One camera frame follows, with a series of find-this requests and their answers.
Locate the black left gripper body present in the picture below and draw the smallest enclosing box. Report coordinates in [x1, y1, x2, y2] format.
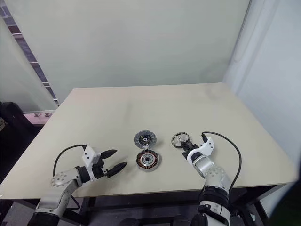
[90, 153, 111, 181]

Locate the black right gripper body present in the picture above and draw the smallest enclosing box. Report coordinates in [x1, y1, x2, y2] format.
[182, 144, 200, 160]

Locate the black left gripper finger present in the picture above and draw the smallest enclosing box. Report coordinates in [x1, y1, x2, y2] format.
[107, 161, 128, 178]
[101, 149, 118, 161]

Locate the silver spoked rotor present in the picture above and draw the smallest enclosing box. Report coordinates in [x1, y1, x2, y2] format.
[171, 132, 189, 149]

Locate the round motor housing with windings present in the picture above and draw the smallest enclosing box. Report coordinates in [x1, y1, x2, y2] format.
[136, 150, 163, 173]

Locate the round grey housing lid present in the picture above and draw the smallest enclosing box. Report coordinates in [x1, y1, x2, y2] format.
[133, 129, 157, 150]

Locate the pink shelf board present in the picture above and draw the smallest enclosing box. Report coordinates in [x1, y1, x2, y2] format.
[23, 112, 56, 126]

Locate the dark blurry rounded shape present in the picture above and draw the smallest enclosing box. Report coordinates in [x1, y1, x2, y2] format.
[267, 176, 301, 226]

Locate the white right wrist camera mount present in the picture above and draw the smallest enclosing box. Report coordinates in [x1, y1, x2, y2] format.
[198, 137, 216, 156]

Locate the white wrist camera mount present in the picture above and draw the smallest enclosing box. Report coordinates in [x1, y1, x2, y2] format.
[82, 145, 102, 169]
[198, 137, 216, 156]

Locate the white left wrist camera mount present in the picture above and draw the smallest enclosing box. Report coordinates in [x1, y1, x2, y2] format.
[82, 145, 102, 169]

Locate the black table frame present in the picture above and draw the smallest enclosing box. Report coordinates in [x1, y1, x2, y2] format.
[0, 184, 290, 226]

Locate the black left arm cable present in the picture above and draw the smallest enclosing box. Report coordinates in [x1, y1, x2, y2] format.
[53, 144, 87, 210]

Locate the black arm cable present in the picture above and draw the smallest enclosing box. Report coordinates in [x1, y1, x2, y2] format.
[201, 131, 243, 191]
[53, 144, 87, 210]

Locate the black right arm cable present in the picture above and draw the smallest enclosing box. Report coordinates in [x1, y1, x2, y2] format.
[201, 131, 243, 191]

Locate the dark slatted window frame strip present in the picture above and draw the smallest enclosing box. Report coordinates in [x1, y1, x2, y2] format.
[0, 4, 60, 108]

